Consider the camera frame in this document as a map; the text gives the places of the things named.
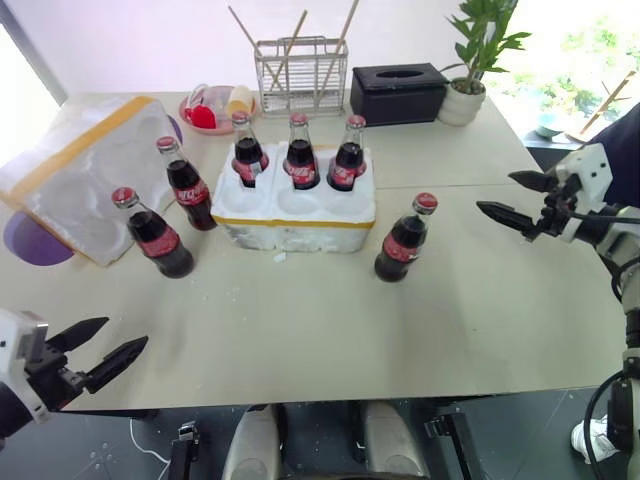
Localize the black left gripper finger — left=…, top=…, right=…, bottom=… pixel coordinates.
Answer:
left=83, top=335, right=150, bottom=396
left=46, top=316, right=111, bottom=354

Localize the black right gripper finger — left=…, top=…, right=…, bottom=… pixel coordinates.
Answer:
left=507, top=170, right=557, bottom=194
left=475, top=200, right=541, bottom=243

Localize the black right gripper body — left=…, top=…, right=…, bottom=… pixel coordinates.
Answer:
left=535, top=172, right=583, bottom=238

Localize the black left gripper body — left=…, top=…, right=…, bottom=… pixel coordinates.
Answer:
left=23, top=341, right=92, bottom=413

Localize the glass cola bottle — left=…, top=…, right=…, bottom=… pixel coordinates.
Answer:
left=283, top=112, right=322, bottom=192
left=230, top=110, right=272, bottom=191
left=373, top=191, right=440, bottom=284
left=155, top=135, right=219, bottom=233
left=110, top=186, right=197, bottom=280
left=325, top=114, right=368, bottom=193

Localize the white foam lid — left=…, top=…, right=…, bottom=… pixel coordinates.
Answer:
left=0, top=95, right=175, bottom=269

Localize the black tissue box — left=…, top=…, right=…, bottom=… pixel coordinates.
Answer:
left=348, top=62, right=448, bottom=128

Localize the white foam bottle holder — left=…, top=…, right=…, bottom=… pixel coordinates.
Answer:
left=209, top=141, right=377, bottom=256

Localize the teal bowl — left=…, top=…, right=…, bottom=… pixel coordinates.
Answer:
left=535, top=110, right=567, bottom=142

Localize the person in dark clothes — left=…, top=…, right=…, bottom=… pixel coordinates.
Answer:
left=581, top=101, right=640, bottom=208

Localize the purple round mat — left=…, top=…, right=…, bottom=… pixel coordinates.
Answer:
left=163, top=113, right=183, bottom=152
left=1, top=209, right=77, bottom=268

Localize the white ribbed plant pot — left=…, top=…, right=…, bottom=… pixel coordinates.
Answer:
left=437, top=77, right=488, bottom=127

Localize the wooden branch stand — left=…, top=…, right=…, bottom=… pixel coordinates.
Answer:
left=564, top=69, right=639, bottom=144

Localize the black table leg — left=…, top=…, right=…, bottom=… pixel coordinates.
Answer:
left=169, top=420, right=202, bottom=480
left=423, top=406, right=484, bottom=480

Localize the green leafy plant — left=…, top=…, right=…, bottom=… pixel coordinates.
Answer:
left=439, top=0, right=534, bottom=94

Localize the silver rounded robot leg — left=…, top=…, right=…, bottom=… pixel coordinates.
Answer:
left=220, top=404, right=282, bottom=480
left=363, top=399, right=433, bottom=480

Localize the white shoe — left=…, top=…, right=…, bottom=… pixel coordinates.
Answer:
left=570, top=418, right=622, bottom=464

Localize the wooden chopstick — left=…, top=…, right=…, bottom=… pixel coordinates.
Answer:
left=313, top=0, right=361, bottom=110
left=228, top=5, right=281, bottom=76
left=269, top=10, right=309, bottom=94

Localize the red plastic toy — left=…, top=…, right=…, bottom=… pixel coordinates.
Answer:
left=191, top=103, right=218, bottom=131

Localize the pink plastic plate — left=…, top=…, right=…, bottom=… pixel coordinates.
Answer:
left=178, top=83, right=259, bottom=137

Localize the clear plastic cup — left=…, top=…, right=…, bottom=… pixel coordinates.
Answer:
left=188, top=83, right=234, bottom=109

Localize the cream plastic cup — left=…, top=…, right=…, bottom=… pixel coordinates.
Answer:
left=226, top=84, right=253, bottom=117

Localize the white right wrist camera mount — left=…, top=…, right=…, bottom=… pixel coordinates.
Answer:
left=553, top=143, right=614, bottom=244

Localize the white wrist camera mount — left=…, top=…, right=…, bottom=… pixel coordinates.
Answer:
left=0, top=308, right=52, bottom=427
left=553, top=143, right=614, bottom=244

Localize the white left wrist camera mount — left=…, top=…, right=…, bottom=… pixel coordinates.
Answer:
left=0, top=308, right=52, bottom=427

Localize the white floor cable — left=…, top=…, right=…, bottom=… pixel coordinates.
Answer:
left=128, top=416, right=174, bottom=469

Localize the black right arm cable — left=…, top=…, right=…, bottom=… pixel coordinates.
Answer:
left=581, top=370, right=627, bottom=474

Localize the metal wire rack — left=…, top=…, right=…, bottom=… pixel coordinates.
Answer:
left=253, top=35, right=350, bottom=120

